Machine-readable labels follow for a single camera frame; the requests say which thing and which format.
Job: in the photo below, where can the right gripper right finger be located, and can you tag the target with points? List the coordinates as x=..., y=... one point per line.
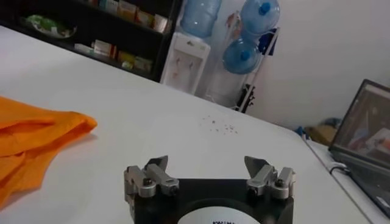
x=263, y=176

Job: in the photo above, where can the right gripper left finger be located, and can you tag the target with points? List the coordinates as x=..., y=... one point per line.
x=158, y=178

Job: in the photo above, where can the orange t-shirt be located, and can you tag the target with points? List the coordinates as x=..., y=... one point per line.
x=30, y=137

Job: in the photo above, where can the large white table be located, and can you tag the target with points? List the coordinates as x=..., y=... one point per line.
x=152, y=106

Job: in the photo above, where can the open cardboard box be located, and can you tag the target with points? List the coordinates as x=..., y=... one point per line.
x=323, y=134

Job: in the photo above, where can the white metal jug rack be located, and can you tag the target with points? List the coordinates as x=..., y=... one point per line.
x=256, y=76

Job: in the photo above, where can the grey laptop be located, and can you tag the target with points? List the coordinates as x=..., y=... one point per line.
x=365, y=128

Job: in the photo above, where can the white water dispenser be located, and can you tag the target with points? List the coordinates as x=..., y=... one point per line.
x=182, y=67

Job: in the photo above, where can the blue capped water jug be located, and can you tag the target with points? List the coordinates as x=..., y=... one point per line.
x=259, y=18
x=240, y=58

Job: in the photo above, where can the white red medicine box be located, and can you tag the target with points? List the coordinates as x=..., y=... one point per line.
x=103, y=48

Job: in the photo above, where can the black shelf unit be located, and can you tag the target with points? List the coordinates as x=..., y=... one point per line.
x=91, y=33

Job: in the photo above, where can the blue jug with label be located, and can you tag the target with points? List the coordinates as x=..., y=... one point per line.
x=201, y=18

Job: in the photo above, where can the green white helmet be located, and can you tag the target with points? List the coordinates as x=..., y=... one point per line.
x=48, y=25

